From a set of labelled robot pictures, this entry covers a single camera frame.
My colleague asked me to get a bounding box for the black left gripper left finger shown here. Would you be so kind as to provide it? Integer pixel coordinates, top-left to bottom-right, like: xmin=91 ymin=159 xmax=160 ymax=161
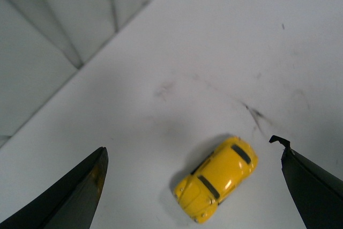
xmin=1 ymin=147 xmax=108 ymax=228

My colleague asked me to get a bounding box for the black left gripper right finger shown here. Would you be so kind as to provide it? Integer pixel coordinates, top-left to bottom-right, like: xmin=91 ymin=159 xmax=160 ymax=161
xmin=269 ymin=135 xmax=342 ymax=228

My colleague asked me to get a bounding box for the yellow beetle toy car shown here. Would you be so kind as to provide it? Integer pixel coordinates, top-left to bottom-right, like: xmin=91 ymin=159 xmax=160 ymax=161
xmin=173 ymin=136 xmax=258 ymax=224

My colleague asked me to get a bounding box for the grey pleated curtain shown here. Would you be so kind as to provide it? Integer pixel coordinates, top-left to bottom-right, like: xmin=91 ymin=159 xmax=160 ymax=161
xmin=1 ymin=0 xmax=151 ymax=144

